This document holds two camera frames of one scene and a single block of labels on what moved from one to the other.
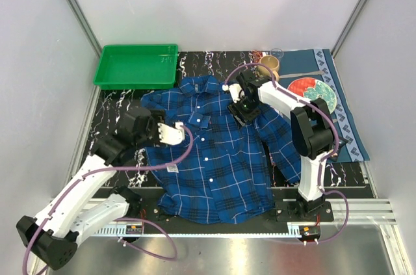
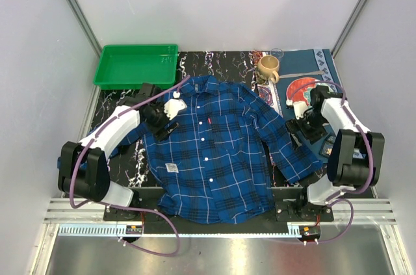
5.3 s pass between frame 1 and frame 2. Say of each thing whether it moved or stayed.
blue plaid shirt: stayed
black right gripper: moved
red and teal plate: stayed
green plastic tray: stayed
